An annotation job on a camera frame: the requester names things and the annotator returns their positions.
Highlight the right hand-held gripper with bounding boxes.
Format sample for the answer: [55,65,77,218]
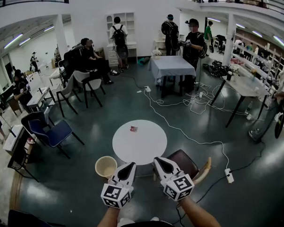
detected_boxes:
[154,156,196,202]

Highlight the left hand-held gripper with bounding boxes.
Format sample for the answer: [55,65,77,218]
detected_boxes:
[99,161,139,210]

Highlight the beige wastebasket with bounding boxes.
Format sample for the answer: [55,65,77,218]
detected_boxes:
[94,155,118,180]

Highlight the person's left forearm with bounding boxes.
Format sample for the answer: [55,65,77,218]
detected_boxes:
[89,205,122,227]

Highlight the person's right forearm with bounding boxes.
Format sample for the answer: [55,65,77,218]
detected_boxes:
[178,193,223,227]

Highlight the dark red wooden chair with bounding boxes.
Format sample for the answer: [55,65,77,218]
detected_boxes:
[166,148,213,188]

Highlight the round white table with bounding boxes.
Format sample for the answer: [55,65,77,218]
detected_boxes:
[111,118,169,168]

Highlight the person's left white shoe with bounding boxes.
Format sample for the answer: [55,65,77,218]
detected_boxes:
[116,216,136,227]

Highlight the blue padded chair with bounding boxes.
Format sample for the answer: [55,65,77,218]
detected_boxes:
[28,117,86,161]

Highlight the grey chair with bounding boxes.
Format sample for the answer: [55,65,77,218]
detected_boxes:
[55,73,83,118]
[73,69,107,110]

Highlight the table with grey tablecloth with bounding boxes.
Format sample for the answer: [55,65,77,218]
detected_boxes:
[146,54,198,99]

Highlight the black mesh chair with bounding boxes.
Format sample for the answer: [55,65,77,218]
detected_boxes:
[6,125,40,184]

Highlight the dark blue chair with emblem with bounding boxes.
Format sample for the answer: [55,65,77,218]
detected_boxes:
[7,207,65,227]

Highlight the black padded chair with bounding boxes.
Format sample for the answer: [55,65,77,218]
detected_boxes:
[20,110,55,135]

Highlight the pile of black equipment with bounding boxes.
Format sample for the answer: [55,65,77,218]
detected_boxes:
[202,59,232,78]

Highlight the black-legged marble table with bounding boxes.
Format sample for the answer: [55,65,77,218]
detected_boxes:
[209,73,272,129]

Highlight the flowers in dark vase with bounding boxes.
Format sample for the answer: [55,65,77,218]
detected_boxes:
[225,63,241,82]

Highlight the white desk with faucet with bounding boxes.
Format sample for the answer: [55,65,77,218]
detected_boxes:
[25,72,56,114]

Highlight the white cardboard box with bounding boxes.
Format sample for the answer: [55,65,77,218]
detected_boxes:
[1,125,26,152]

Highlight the small white side table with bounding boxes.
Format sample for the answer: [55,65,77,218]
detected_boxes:
[47,67,66,87]

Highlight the white vanity table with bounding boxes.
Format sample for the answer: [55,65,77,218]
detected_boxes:
[154,29,168,56]

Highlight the black office chair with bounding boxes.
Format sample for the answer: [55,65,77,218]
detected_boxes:
[59,47,85,86]
[215,34,227,55]

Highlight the white wooden rack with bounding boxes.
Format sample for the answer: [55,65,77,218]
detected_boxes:
[230,37,284,84]

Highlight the white shelf cabinet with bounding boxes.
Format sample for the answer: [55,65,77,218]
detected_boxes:
[104,12,138,67]

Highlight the long white cable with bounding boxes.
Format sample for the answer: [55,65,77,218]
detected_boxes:
[143,86,230,174]

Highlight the tangle of white cables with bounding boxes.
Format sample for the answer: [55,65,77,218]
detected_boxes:
[144,80,265,126]

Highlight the black floor cable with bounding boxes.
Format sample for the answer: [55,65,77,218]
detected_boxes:
[229,140,267,174]

